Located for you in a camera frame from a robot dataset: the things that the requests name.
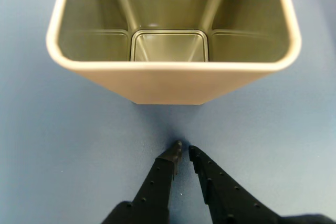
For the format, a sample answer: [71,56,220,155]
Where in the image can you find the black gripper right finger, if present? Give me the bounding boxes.
[188,145,289,224]

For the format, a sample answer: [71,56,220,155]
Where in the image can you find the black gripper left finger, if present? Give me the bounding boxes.
[101,140,183,224]

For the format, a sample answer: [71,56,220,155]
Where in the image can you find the square beige metal tin container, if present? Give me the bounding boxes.
[46,0,302,106]

